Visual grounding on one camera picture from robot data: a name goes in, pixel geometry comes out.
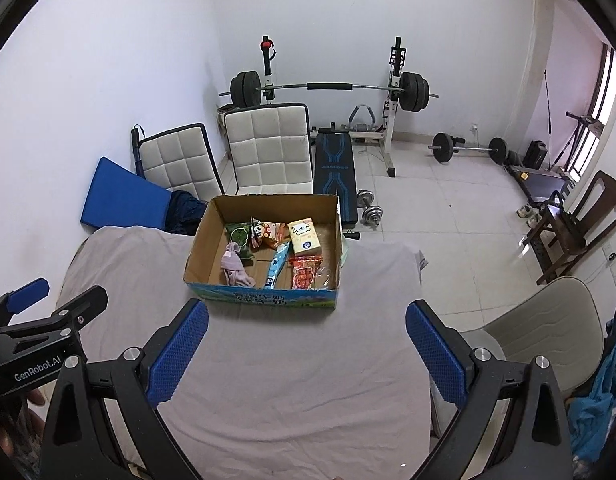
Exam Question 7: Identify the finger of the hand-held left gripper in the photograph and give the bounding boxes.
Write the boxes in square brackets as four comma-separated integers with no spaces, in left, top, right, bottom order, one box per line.
[0,277,51,328]
[0,285,109,342]

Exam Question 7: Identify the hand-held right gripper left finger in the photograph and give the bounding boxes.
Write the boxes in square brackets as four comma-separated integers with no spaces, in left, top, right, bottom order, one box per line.
[40,298,210,480]

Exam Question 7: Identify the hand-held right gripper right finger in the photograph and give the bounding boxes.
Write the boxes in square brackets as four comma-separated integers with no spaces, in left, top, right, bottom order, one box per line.
[405,300,574,480]

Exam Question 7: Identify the printed cardboard box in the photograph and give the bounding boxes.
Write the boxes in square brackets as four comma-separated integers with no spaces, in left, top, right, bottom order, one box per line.
[183,194,343,313]

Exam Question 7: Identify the grey purple cloth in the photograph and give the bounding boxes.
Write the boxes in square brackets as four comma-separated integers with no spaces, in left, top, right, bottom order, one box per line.
[219,241,257,288]

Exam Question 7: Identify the long blue packet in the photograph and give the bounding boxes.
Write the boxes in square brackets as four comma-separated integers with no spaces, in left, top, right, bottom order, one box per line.
[262,241,293,290]

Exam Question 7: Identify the green snack packet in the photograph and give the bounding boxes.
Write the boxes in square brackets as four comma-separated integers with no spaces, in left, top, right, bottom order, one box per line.
[224,221,256,266]

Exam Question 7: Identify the panda print snack packet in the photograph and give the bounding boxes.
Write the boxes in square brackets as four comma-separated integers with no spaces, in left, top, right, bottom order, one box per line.
[249,216,289,252]

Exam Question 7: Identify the red snack packet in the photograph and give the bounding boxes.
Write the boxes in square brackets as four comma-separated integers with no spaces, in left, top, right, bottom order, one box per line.
[288,254,325,291]

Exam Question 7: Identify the yellow tissue pack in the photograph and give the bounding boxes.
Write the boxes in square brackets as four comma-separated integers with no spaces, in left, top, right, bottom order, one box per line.
[287,216,323,257]

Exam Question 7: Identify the person's left hand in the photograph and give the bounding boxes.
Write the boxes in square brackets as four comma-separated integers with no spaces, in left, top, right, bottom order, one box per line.
[0,387,46,480]

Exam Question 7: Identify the beige plastic chair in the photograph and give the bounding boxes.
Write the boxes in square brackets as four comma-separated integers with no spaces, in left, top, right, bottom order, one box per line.
[430,276,605,436]

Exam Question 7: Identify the blue mat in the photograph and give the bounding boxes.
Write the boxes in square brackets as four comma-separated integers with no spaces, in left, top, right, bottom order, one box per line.
[80,156,175,233]

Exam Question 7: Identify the dark blue cloth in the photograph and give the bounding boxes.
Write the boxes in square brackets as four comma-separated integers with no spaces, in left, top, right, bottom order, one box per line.
[165,190,209,236]

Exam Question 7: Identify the blue jacket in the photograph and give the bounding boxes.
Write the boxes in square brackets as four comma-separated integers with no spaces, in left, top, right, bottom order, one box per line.
[568,310,616,461]

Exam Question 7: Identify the white padded chair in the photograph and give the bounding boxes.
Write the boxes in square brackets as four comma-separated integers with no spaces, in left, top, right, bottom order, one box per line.
[223,103,313,197]
[138,122,223,206]

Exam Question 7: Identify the treadmill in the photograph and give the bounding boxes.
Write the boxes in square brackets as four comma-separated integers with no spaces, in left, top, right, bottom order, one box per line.
[505,162,576,203]

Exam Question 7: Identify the dark wooden chair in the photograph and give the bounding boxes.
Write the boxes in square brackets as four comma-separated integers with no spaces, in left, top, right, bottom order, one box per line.
[520,170,616,286]

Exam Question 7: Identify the short barbell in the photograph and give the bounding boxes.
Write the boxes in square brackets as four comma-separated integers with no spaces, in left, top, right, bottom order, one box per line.
[428,131,509,166]

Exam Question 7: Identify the black blue weight bench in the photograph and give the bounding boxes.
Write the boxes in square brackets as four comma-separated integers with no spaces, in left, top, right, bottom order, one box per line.
[312,127,359,226]

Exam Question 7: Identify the black speaker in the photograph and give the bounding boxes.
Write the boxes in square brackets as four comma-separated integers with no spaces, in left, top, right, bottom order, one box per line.
[525,140,549,170]

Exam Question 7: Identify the white barbell rack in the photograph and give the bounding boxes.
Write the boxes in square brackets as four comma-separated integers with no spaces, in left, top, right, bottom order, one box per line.
[258,35,409,178]

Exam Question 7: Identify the thin black pole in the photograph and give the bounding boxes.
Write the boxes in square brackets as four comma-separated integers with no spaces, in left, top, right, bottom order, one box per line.
[540,69,554,136]

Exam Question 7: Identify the long barbell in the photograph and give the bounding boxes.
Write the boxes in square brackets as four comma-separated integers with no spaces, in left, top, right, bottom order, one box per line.
[218,70,439,112]

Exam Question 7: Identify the window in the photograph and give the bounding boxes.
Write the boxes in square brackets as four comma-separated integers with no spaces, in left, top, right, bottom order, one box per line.
[568,42,616,181]

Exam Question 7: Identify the black rod with strap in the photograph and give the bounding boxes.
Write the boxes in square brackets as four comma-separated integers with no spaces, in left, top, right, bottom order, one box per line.
[130,124,144,176]

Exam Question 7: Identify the grey curved handle equipment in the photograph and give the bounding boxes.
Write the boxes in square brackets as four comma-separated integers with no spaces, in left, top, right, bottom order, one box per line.
[348,104,379,131]

